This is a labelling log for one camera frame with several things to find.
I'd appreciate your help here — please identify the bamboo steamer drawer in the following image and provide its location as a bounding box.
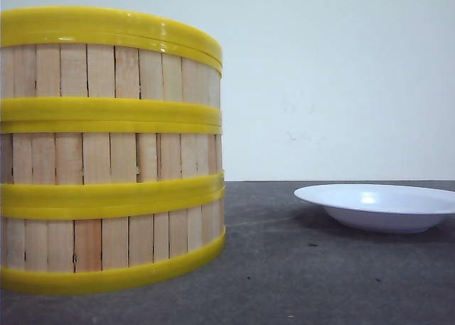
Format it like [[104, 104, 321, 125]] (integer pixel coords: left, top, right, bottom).
[[1, 32, 221, 134], [1, 188, 225, 294], [1, 132, 225, 220]]

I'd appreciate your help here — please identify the woven bamboo steamer lid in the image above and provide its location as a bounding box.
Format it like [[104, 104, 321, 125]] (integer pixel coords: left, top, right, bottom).
[[1, 6, 223, 67]]

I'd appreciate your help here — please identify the white plate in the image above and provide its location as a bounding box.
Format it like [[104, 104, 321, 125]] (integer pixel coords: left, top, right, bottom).
[[294, 183, 454, 233]]

